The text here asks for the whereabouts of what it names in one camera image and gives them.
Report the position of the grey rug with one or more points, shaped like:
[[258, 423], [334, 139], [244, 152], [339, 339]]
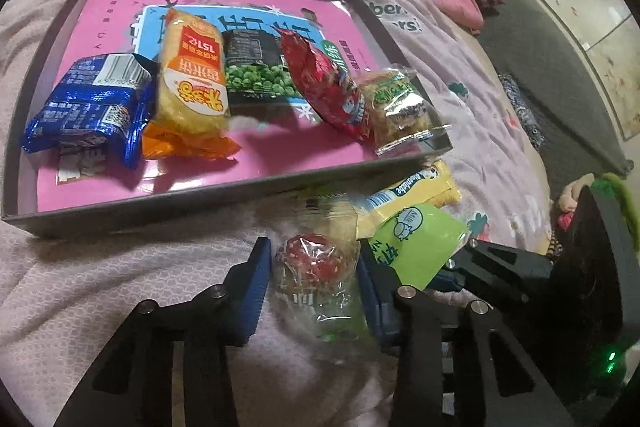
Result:
[[550, 57]]

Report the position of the light green snack packet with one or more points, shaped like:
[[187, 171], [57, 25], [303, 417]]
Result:
[[420, 247]]

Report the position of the red snack packet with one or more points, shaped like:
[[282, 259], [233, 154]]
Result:
[[325, 82]]

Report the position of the patterned blue cloth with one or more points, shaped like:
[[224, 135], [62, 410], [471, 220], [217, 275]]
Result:
[[522, 112]]

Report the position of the clear pastry packet green print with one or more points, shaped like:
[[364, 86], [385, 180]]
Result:
[[400, 107]]

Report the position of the orange rice cracker packet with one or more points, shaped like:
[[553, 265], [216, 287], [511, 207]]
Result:
[[190, 92]]

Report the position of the dark green pea packet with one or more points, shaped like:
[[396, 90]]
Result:
[[257, 77]]

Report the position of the blue snack packet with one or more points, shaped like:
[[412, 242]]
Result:
[[85, 107]]

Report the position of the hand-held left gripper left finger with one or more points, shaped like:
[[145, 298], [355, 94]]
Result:
[[255, 287]]

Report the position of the dark shallow box tray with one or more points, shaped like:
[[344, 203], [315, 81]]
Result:
[[150, 207]]

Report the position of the green fuzzy cloth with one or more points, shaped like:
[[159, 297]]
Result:
[[625, 207]]

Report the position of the clear red candy packet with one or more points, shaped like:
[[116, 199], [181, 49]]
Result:
[[312, 257]]

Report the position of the yellow snack packet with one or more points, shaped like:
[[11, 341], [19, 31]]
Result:
[[400, 197]]

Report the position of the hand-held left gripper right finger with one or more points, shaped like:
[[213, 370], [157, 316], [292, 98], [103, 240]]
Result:
[[375, 307]]

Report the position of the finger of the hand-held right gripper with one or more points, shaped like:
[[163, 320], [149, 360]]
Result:
[[505, 264], [447, 283]]

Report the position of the printed pink blanket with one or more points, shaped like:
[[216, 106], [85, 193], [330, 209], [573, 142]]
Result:
[[65, 287]]

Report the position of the plush toy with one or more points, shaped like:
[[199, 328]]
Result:
[[570, 202]]

